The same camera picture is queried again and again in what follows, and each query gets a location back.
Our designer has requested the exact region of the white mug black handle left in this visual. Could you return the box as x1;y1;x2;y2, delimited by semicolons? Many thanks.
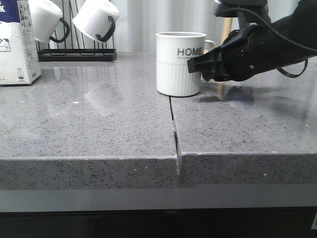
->
28;0;70;43

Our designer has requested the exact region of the white HOME mug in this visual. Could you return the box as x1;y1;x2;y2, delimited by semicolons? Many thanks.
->
156;32;215;97

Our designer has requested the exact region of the white mug black handle right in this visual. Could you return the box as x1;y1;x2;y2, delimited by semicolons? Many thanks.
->
73;0;119;42

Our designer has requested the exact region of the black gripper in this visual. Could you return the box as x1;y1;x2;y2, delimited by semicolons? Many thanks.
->
187;27;280;82

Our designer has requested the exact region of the white mug black handle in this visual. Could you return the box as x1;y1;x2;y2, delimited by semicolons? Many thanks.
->
28;0;70;43
73;0;119;42

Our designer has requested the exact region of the black wire mug rack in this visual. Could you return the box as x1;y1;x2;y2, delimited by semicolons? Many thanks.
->
36;0;117;62

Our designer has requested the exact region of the wooden mug tree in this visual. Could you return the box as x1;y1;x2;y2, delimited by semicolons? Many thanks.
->
203;17;234;83

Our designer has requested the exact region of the blue white milk carton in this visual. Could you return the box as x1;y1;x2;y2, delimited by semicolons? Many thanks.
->
0;0;41;85

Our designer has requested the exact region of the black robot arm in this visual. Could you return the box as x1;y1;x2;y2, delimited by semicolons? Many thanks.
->
187;0;317;82

